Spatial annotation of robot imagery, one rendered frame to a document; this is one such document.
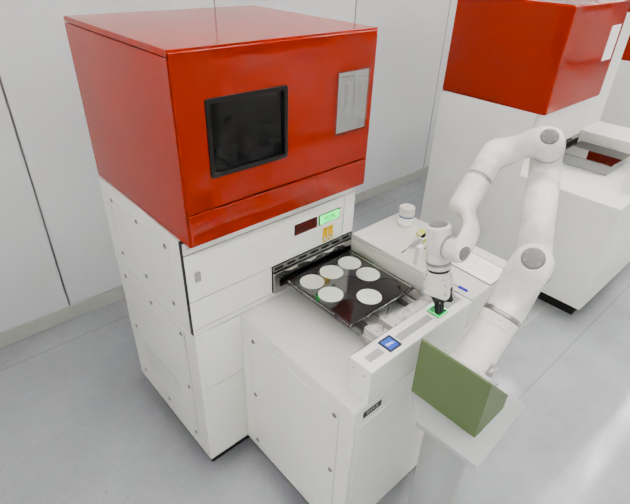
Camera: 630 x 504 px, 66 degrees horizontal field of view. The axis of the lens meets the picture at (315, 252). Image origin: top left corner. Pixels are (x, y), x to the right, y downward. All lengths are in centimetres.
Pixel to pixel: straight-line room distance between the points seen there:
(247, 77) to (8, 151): 170
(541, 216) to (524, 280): 23
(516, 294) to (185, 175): 103
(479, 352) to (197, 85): 110
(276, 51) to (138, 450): 190
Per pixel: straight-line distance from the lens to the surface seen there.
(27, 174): 299
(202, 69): 143
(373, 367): 154
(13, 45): 284
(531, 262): 151
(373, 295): 192
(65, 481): 263
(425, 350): 155
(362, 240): 214
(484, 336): 154
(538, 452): 278
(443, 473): 185
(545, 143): 166
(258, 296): 195
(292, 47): 160
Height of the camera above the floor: 206
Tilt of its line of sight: 33 degrees down
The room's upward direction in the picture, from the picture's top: 2 degrees clockwise
